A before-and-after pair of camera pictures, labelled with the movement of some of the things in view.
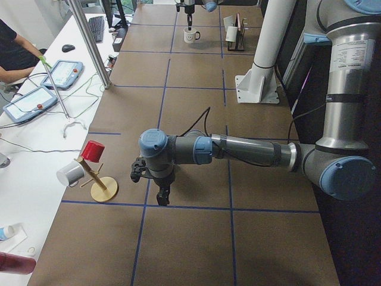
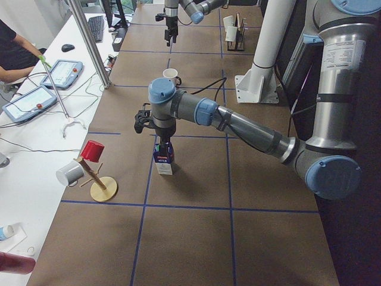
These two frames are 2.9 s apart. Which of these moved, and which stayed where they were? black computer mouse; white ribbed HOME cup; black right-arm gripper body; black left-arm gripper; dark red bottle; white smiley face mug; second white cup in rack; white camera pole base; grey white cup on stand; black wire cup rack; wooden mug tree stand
Moved: black left-arm gripper; white smiley face mug; black right-arm gripper body
Stayed: grey white cup on stand; dark red bottle; wooden mug tree stand; second white cup in rack; black computer mouse; white ribbed HOME cup; black wire cup rack; white camera pole base
